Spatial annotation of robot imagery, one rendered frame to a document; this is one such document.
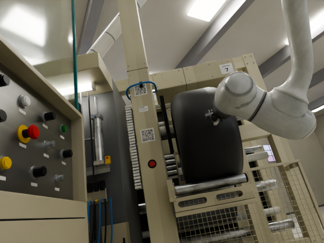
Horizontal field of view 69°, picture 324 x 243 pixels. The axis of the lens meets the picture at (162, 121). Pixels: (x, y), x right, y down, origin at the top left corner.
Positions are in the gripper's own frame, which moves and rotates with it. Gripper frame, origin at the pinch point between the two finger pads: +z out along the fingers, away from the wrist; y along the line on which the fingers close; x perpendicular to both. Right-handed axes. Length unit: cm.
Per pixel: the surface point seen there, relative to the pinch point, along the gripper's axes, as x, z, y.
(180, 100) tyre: -15.7, 10.6, 12.5
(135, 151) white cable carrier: 3.4, 23.8, 40.9
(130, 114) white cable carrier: -19, 29, 41
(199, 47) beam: -291, 447, -102
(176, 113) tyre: -9.2, 9.1, 15.7
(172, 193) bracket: 27.4, 7.8, 24.7
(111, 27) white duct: -109, 67, 51
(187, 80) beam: -44, 56, 1
